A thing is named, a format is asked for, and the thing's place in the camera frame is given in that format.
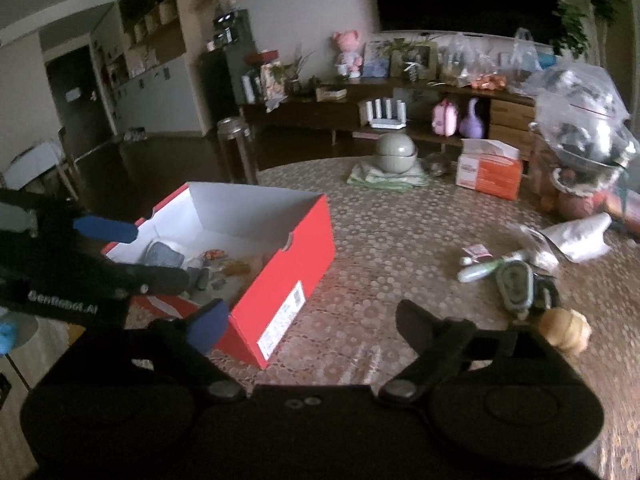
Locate black coffee machine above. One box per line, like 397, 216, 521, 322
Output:
212, 9, 256, 53

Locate large clear plastic bag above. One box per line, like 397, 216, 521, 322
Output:
522, 62, 640, 171

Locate small dark ornament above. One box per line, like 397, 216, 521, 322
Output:
425, 152, 453, 176

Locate purple gourd toy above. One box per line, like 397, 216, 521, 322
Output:
459, 97, 487, 139

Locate chair with white cloth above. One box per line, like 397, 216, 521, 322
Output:
0, 127, 83, 201

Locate green folded cloth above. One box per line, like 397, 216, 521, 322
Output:
347, 161, 430, 191

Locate white plastic bag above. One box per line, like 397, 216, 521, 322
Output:
145, 241, 206, 271

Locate wooden picture frame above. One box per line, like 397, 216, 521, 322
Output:
390, 40, 438, 81

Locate orange tissue box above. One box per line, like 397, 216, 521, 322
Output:
456, 139, 524, 202

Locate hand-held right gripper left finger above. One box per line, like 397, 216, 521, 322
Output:
127, 298, 246, 402

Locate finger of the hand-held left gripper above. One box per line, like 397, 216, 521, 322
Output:
102, 260, 191, 297
72, 216, 140, 245

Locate small black case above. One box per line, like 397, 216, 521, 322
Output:
531, 274, 561, 313

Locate blue picture card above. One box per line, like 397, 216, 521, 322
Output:
362, 41, 392, 78

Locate plastic bag of oranges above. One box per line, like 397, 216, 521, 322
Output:
440, 32, 508, 91

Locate green indoor plant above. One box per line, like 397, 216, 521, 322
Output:
552, 0, 623, 58

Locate person's left forearm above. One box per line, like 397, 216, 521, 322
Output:
0, 322, 18, 357

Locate white cupboard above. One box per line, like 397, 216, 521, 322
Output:
107, 55, 206, 136

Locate black cabinet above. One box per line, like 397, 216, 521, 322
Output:
199, 50, 261, 136

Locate potted twig plant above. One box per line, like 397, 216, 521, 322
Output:
285, 47, 316, 96

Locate brown bread-shaped toy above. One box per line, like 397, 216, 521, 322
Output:
539, 307, 592, 357

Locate white pouch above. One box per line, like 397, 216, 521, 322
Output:
541, 212, 612, 263

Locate floral paper bag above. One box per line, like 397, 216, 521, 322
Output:
260, 61, 288, 111

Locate white router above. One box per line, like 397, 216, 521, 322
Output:
364, 97, 407, 129

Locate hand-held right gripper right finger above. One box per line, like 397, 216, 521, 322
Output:
380, 299, 551, 403

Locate bag of red fruit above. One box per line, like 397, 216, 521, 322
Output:
530, 160, 640, 233

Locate clear plastic handle bag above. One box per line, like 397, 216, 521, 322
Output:
507, 27, 543, 86

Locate grey-green lidded pot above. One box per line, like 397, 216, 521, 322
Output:
376, 133, 418, 173

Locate pink toy suitcase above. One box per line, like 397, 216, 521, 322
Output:
431, 98, 460, 136

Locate red shoe box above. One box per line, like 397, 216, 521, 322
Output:
100, 182, 336, 370

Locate pink plush bear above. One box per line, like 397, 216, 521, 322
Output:
332, 30, 363, 79

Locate wall shelf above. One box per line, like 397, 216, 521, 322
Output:
117, 0, 188, 81

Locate wooden television cabinet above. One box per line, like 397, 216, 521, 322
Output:
240, 77, 538, 161

